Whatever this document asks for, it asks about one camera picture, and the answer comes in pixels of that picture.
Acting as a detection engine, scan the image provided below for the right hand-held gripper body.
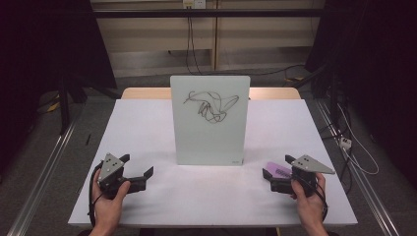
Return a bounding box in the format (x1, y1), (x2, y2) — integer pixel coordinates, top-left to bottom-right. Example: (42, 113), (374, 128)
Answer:
(269, 154), (336, 198)

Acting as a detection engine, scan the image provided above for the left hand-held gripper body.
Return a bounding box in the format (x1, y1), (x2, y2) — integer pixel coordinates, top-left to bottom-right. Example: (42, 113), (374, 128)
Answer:
(97, 152), (148, 201)

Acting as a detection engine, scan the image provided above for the purple whiteboard eraser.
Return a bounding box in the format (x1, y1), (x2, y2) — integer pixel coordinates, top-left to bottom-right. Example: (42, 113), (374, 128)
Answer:
(265, 161), (293, 180)

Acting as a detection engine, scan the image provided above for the glass whiteboard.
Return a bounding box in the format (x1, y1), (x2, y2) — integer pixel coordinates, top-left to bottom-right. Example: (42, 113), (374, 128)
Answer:
(169, 75), (251, 166)

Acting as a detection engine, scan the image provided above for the person's right hand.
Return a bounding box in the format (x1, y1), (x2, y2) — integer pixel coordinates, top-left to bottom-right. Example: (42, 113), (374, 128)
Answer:
(290, 173), (328, 228)

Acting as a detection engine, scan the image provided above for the person's left hand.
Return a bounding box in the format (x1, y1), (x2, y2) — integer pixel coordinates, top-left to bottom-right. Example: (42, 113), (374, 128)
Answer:
(91, 168), (132, 231)

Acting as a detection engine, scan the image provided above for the white power strip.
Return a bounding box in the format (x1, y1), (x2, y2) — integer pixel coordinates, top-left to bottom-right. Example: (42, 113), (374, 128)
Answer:
(338, 136), (354, 150)

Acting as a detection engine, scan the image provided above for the black metal stand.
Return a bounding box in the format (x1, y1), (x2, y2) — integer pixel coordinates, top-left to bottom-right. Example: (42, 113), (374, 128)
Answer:
(57, 72), (72, 136)

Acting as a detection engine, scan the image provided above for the black curtain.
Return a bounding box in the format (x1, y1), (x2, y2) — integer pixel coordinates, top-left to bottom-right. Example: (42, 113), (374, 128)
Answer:
(305, 0), (417, 190)
(0, 0), (118, 173)

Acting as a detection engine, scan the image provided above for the black horizontal bar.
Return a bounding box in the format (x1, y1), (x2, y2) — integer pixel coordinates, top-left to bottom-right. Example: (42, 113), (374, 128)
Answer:
(92, 8), (327, 19)

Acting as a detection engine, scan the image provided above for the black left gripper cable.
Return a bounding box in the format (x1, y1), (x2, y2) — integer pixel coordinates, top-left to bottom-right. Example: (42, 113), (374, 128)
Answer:
(87, 162), (103, 228)

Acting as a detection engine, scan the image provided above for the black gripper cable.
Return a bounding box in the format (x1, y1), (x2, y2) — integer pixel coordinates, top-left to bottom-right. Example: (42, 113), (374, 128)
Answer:
(313, 183), (329, 222)
(87, 162), (103, 228)

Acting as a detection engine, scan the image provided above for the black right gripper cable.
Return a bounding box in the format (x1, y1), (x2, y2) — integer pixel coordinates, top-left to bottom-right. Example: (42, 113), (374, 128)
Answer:
(313, 183), (329, 222)

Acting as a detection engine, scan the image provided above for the metal floor rail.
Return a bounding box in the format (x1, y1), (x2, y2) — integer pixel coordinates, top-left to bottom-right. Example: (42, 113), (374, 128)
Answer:
(6, 122), (77, 236)
(315, 98), (400, 236)

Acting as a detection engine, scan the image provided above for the white cable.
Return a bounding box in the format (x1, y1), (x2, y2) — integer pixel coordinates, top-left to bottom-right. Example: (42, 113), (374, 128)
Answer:
(336, 102), (381, 176)

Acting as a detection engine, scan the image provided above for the black hanging cable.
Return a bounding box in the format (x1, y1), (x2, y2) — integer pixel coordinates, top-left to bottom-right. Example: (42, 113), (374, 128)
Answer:
(167, 16), (205, 77)

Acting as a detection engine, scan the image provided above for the wooden vertical post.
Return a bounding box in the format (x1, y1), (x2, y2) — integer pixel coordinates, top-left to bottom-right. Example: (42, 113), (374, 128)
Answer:
(211, 0), (220, 72)

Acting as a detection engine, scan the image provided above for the white wall socket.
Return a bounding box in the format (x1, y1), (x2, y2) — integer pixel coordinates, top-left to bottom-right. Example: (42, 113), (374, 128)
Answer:
(182, 0), (208, 10)

